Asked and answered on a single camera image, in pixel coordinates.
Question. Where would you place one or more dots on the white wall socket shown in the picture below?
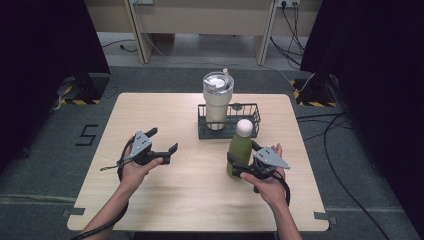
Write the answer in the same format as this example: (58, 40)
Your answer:
(288, 2)

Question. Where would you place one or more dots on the person's right hand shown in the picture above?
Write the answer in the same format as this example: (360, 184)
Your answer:
(275, 190)

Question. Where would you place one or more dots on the person's left hand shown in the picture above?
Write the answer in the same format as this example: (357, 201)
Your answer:
(131, 175)

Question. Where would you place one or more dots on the white tumbler with clear lid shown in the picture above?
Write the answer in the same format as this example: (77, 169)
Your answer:
(216, 106)

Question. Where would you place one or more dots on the beige wooden desk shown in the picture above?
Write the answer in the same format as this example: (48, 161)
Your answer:
(200, 16)

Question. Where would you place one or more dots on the black stand base striped tape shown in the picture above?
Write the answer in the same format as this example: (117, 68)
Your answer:
(315, 91)
(90, 88)

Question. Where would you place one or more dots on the grey tape strip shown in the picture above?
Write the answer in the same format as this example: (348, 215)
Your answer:
(75, 211)
(325, 217)

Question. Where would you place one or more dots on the black curtain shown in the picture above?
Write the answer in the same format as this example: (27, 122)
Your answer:
(376, 83)
(40, 66)

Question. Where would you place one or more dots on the green bottle with white cap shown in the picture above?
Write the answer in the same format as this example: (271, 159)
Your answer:
(239, 151)

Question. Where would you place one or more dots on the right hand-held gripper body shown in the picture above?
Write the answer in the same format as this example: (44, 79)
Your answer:
(268, 158)

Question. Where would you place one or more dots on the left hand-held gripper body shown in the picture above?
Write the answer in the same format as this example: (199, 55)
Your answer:
(140, 145)

